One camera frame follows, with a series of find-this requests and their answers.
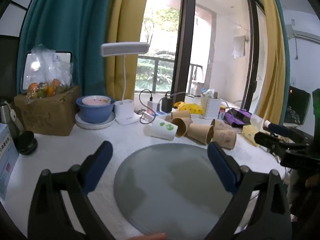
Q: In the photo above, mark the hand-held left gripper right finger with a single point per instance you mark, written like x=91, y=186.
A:
x=222, y=170

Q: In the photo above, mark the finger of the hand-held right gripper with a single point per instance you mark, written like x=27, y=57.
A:
x=278, y=128
x=266, y=140

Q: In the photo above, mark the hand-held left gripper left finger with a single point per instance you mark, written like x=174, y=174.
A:
x=98, y=166

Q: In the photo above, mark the printed brown paper cup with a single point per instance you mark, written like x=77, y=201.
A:
x=225, y=139
x=221, y=124

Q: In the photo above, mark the plain brown paper cup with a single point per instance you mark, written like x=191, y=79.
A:
x=182, y=128
x=180, y=114
x=198, y=133

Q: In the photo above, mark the white paper cup green print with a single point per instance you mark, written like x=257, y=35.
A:
x=160, y=128

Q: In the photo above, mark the person's left hand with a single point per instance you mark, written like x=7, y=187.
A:
x=150, y=236

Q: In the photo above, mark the yellow packet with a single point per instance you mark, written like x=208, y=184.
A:
x=250, y=132

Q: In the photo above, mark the black monitor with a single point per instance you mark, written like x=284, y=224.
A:
x=297, y=107

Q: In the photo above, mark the purple pouch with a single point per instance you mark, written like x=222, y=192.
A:
x=236, y=118

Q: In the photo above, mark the white plate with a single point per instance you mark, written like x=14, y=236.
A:
x=83, y=125

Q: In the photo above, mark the grey round mat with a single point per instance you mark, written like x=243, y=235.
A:
x=172, y=187

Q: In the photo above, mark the blue bowl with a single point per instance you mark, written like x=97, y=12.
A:
x=95, y=112

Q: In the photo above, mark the white mesh basket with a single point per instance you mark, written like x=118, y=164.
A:
x=211, y=107

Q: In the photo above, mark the pink bowl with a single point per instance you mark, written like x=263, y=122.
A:
x=96, y=101

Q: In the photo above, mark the yellow spotted toy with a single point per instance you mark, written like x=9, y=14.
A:
x=190, y=108

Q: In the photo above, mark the yellow curtain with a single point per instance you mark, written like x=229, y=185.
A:
x=271, y=55
x=127, y=17

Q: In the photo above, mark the cardboard box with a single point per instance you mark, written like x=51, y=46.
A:
x=45, y=115

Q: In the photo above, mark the white power strip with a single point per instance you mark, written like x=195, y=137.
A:
x=152, y=116

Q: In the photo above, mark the black round lid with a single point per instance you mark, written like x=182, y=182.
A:
x=27, y=142

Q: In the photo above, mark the white charger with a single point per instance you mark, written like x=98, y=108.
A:
x=153, y=105

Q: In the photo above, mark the black charger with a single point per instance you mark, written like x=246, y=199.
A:
x=167, y=105

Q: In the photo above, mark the hanging white cloth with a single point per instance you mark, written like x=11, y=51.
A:
x=238, y=46

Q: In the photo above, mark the blue and white box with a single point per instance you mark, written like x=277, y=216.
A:
x=6, y=160

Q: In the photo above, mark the white air conditioner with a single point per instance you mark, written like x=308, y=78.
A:
x=303, y=33

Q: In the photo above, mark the plastic bag of fruit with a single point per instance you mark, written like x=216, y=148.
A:
x=48, y=80

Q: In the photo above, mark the metal flask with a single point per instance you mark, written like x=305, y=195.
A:
x=5, y=115

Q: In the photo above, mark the white desk lamp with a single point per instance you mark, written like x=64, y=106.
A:
x=125, y=48

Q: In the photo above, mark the black framed tablet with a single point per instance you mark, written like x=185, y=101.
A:
x=28, y=67

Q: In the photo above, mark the teal curtain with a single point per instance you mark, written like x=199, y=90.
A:
x=65, y=30

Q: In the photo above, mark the dark window frame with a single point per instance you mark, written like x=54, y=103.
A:
x=183, y=42

